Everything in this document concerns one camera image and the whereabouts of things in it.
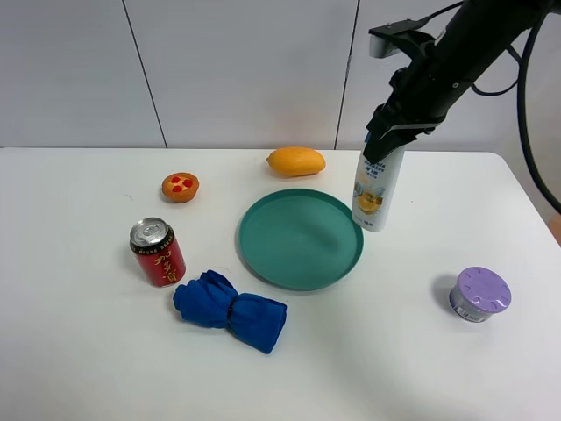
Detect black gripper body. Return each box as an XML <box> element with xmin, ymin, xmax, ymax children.
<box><xmin>383</xmin><ymin>61</ymin><xmax>473</xmax><ymax>136</ymax></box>

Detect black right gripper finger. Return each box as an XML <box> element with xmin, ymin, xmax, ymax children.
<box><xmin>365</xmin><ymin>104</ymin><xmax>388</xmax><ymax>143</ymax></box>

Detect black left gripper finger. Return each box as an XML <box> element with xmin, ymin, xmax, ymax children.
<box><xmin>363</xmin><ymin>127</ymin><xmax>417</xmax><ymax>164</ymax></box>

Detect white shampoo bottle blue cap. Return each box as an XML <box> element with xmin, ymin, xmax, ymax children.
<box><xmin>352</xmin><ymin>146</ymin><xmax>405</xmax><ymax>232</ymax></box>

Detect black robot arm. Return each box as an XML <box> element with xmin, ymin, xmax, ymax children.
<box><xmin>363</xmin><ymin>0</ymin><xmax>560</xmax><ymax>163</ymax></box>

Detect yellow mango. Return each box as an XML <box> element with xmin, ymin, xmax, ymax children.
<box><xmin>266</xmin><ymin>146</ymin><xmax>326</xmax><ymax>177</ymax></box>

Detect teal round plate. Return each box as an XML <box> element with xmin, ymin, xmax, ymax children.
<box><xmin>237</xmin><ymin>189</ymin><xmax>364</xmax><ymax>292</ymax></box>

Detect purple lidded round container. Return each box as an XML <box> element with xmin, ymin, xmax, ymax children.
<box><xmin>449</xmin><ymin>267</ymin><xmax>512</xmax><ymax>323</ymax></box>

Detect orange fruit tart toy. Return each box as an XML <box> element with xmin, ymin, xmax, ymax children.
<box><xmin>161</xmin><ymin>173</ymin><xmax>200</xmax><ymax>203</ymax></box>

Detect blue rolled cloth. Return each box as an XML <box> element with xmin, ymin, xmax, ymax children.
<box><xmin>173</xmin><ymin>270</ymin><xmax>288</xmax><ymax>354</ymax></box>

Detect red drink can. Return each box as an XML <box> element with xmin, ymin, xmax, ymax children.
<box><xmin>129</xmin><ymin>217</ymin><xmax>186</xmax><ymax>288</ymax></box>

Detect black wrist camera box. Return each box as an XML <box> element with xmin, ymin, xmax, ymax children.
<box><xmin>368</xmin><ymin>18</ymin><xmax>435</xmax><ymax>60</ymax></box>

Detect black cable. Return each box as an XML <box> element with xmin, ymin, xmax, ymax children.
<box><xmin>420</xmin><ymin>0</ymin><xmax>561</xmax><ymax>210</ymax></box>

